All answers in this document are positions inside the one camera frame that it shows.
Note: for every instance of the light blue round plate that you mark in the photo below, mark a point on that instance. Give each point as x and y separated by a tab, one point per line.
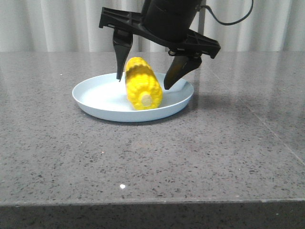
105	97

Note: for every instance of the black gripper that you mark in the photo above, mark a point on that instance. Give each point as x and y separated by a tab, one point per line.
167	23

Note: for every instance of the white pleated curtain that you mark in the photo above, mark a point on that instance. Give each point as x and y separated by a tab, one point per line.
73	25

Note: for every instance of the yellow corn cob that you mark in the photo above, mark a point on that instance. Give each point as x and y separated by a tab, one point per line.
142	87

